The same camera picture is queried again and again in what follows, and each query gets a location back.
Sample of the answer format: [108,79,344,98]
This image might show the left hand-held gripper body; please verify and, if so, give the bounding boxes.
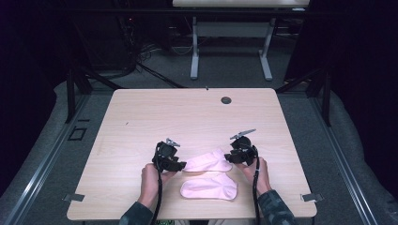
[151,137,181,173]

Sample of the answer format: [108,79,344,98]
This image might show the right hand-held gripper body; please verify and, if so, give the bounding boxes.
[229,128,260,167]

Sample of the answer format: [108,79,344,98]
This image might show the pink sock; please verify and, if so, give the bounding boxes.
[179,172,238,202]
[182,147,234,173]

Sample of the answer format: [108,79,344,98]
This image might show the person's right hand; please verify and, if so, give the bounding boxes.
[236,156,273,197]

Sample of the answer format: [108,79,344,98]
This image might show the person's left hand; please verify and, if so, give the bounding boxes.
[137,162,178,210]

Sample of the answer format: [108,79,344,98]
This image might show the black tape square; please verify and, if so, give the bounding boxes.
[67,126,88,142]

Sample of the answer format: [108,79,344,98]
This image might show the white desk with grey legs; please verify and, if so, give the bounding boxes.
[172,0,311,82]

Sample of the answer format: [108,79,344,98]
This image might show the dark equipment rack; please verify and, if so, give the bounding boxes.
[112,0,140,73]

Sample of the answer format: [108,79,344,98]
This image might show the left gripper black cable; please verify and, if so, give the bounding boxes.
[150,152,164,225]

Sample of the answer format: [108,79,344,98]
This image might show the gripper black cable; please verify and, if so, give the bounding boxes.
[150,152,164,225]
[252,149,263,225]

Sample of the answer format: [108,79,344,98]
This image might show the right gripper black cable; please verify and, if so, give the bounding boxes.
[252,149,263,225]

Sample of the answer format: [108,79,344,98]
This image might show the black floor cables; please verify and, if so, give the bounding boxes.
[136,43,188,90]

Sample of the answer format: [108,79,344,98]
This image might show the grey metal table bracket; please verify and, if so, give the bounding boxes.
[300,192,325,203]
[62,193,85,203]

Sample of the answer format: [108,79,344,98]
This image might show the black metal frame stand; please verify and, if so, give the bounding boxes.
[64,66,124,124]
[275,66,332,128]

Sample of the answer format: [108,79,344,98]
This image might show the aluminium floor rail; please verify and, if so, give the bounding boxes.
[309,96,380,225]
[0,93,92,225]

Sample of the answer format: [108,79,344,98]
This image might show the black horizontal frame bar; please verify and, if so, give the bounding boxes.
[59,7,317,17]

